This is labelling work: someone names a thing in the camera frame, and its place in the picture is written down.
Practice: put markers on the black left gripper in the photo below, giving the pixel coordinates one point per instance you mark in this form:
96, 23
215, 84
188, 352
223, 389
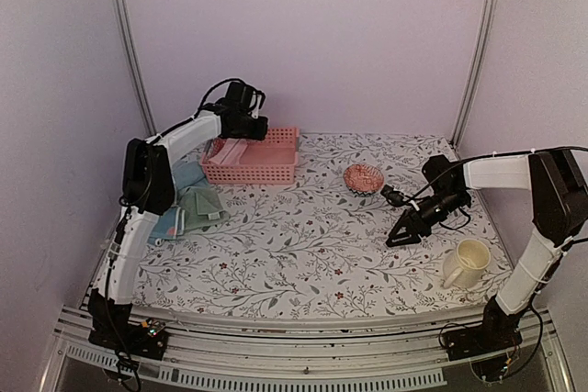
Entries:
261, 132

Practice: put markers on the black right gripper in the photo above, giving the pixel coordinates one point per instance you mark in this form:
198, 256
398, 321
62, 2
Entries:
407, 219

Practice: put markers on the pink towel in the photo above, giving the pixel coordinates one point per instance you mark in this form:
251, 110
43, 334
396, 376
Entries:
230, 153

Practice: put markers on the pink perforated plastic basket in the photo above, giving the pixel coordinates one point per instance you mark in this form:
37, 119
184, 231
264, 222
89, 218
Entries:
268, 162

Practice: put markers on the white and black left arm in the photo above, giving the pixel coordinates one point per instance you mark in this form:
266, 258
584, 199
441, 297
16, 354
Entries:
149, 190

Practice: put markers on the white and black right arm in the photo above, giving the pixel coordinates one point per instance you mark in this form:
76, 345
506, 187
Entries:
559, 201

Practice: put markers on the red patterned bowl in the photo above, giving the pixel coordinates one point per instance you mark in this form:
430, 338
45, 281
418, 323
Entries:
363, 179

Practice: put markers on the cream ceramic mug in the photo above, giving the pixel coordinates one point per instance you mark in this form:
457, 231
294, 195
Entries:
465, 265

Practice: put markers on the green folded towel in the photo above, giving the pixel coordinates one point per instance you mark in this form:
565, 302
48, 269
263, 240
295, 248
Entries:
202, 206

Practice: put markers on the blue patterned towel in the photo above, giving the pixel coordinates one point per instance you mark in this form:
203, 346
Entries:
172, 224

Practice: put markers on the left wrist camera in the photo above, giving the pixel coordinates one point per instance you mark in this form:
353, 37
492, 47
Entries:
245, 97

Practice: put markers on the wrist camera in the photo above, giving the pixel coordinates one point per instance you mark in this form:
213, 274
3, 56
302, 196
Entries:
245, 97
393, 196

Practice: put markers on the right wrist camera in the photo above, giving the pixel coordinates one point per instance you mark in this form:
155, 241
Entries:
393, 196

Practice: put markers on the aluminium front rail frame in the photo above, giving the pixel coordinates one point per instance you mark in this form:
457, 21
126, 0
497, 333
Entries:
404, 353

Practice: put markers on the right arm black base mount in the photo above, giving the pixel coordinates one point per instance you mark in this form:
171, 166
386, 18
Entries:
498, 331

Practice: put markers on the left aluminium corner post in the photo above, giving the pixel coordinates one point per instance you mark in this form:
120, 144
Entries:
129, 49

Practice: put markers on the aluminium corner post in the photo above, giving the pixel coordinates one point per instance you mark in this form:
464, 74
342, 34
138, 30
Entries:
129, 49
475, 70

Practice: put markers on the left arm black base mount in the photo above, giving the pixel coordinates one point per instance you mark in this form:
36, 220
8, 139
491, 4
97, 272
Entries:
112, 329

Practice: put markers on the right aluminium corner post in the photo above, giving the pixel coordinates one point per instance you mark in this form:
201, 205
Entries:
475, 70

